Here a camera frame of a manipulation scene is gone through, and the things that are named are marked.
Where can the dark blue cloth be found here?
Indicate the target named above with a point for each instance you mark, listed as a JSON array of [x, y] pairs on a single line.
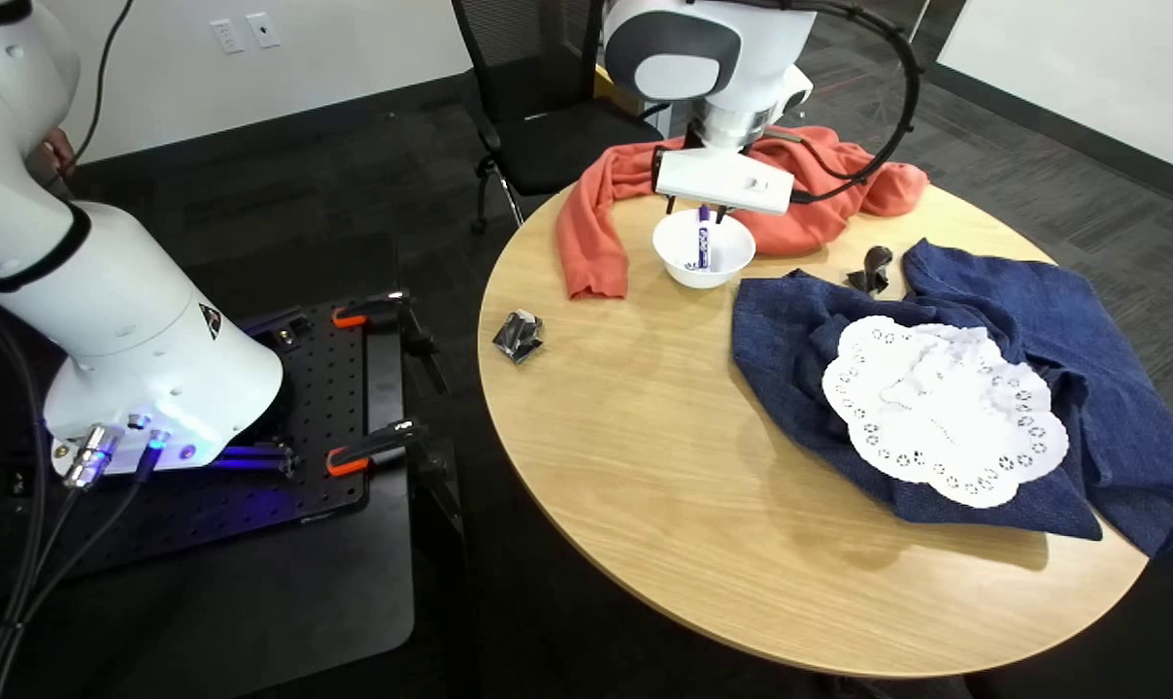
[[1105, 374]]

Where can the black robot cart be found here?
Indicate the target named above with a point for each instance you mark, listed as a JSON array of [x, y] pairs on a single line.
[[224, 597]]

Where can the white wrist camera block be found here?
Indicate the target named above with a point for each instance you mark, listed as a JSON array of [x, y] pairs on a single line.
[[726, 181]]

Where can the small black binder clip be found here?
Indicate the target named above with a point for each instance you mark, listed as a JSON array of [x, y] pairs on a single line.
[[516, 335]]

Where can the black office chair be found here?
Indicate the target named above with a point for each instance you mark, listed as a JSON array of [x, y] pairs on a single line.
[[533, 118]]

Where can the orange cloth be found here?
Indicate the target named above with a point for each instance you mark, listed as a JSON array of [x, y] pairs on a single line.
[[590, 217]]

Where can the purple white marker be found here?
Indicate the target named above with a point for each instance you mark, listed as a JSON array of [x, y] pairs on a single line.
[[703, 251]]

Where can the orange black clamp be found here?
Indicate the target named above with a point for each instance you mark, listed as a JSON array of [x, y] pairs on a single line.
[[369, 311], [373, 447]]

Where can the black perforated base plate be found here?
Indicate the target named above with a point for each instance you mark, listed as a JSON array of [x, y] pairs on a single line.
[[326, 400]]

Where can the white bowl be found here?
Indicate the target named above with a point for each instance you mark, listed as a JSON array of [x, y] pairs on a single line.
[[731, 267]]

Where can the small black round object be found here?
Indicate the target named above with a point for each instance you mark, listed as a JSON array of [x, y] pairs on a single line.
[[875, 271]]

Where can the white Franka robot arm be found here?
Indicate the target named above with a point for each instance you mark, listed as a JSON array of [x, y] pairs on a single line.
[[121, 296]]

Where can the white paper doily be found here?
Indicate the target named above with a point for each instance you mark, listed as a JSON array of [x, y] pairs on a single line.
[[940, 409]]

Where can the white wall outlet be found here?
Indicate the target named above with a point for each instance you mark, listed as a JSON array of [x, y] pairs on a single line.
[[262, 30], [226, 32]]

